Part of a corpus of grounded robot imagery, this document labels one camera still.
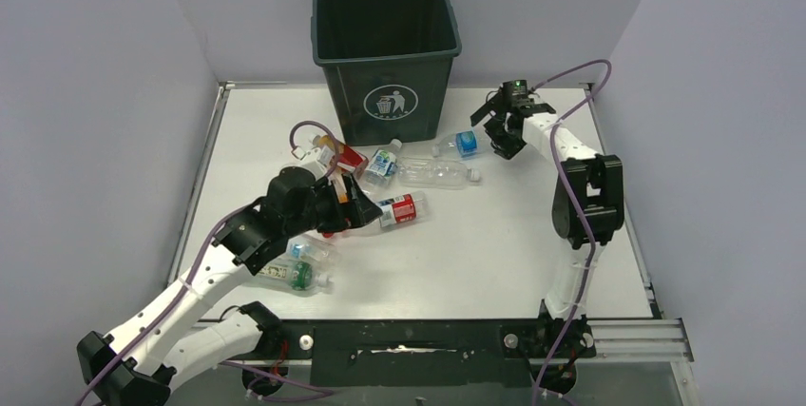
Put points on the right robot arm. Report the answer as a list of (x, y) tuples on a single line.
[(588, 204)]

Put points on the light blue label bottle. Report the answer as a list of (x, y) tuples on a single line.
[(306, 248)]

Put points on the dark green trash bin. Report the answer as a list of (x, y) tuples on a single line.
[(387, 64)]

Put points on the blue label clear bottle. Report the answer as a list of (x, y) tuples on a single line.
[(462, 145)]

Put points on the red white label bottle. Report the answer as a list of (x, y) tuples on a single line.
[(397, 212)]

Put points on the aluminium front rail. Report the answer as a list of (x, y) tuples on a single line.
[(629, 340)]

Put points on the orange drink bottle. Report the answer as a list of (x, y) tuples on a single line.
[(337, 180)]

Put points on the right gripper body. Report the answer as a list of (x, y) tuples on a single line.
[(506, 141)]

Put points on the red orange tea bottle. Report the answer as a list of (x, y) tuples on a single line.
[(349, 159)]

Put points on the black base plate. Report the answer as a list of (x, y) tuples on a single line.
[(426, 353)]

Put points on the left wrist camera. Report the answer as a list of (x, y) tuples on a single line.
[(317, 159)]

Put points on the clear unlabeled bottle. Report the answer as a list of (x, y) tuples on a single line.
[(436, 173)]

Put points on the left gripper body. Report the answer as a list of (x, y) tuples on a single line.
[(328, 213)]

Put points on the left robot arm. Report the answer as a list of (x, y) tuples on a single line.
[(235, 249)]

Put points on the green tea bottle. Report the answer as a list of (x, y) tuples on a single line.
[(294, 275)]

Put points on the blue white label bottle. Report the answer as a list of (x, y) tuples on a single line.
[(381, 167)]

